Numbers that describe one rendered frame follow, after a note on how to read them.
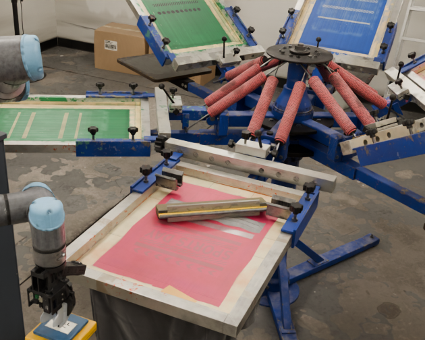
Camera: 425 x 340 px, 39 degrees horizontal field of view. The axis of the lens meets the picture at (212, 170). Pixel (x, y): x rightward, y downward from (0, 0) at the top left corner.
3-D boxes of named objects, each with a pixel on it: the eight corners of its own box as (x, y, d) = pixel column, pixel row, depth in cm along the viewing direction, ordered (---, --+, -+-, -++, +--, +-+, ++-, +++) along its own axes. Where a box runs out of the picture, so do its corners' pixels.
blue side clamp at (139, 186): (142, 206, 213) (142, 189, 210) (129, 203, 215) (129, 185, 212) (179, 173, 238) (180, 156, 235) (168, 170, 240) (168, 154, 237)
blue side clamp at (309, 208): (293, 248, 195) (296, 230, 191) (278, 244, 196) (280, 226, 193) (317, 207, 220) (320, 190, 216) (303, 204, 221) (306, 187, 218)
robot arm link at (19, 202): (3, 183, 146) (9, 206, 137) (50, 177, 150) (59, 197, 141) (7, 212, 149) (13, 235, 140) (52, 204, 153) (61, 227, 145)
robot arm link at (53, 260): (46, 233, 144) (74, 241, 142) (47, 249, 146) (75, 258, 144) (25, 248, 138) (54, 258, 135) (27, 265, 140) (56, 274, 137)
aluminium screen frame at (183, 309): (236, 338, 154) (237, 326, 153) (47, 274, 174) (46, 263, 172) (314, 203, 220) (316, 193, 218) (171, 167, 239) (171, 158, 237)
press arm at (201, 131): (19, 144, 270) (18, 132, 267) (21, 139, 275) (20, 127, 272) (289, 145, 285) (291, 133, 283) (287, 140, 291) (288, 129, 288)
